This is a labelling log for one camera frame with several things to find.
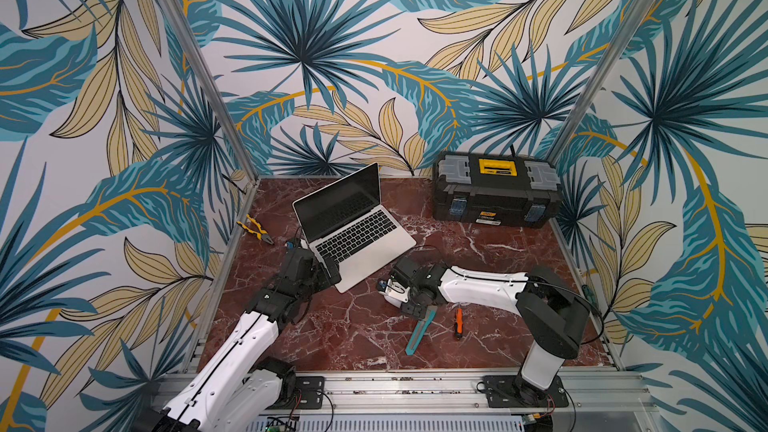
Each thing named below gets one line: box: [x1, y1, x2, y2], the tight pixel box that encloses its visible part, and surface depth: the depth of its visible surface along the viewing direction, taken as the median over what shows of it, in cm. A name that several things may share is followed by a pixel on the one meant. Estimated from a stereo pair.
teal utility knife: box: [405, 306, 438, 356], surface depth 85 cm
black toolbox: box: [432, 151, 563, 228], surface depth 99 cm
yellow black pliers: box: [236, 214, 275, 245], surface depth 102 cm
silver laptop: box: [292, 162, 417, 293], surface depth 105 cm
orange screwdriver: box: [455, 308, 463, 339], surface depth 85 cm
